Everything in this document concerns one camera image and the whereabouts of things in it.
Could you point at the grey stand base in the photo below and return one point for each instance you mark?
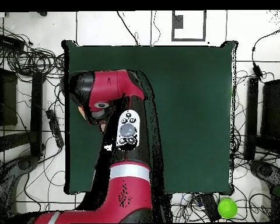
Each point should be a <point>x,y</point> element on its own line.
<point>25,163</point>
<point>263,170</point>

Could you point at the black metal frame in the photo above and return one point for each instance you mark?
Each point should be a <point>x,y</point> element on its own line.
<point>36,105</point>
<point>252,116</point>

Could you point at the tan terry towel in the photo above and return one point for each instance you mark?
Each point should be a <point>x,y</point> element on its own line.
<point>82,112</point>

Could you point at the black power adapter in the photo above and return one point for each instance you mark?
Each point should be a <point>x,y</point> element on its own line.
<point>257,71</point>

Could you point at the black flat box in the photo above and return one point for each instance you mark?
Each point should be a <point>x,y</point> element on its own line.
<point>9,43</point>

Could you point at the bright green ball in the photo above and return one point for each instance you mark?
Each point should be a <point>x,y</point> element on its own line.
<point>227,208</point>

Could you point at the dark green table cloth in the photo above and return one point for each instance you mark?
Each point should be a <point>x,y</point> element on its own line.
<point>189,116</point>

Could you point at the black power strip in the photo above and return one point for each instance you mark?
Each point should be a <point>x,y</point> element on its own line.
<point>54,128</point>

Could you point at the grey square floor frame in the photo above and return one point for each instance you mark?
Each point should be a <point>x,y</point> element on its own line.
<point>173,25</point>

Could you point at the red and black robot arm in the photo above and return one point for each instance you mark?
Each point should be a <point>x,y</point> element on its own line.
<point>130,186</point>

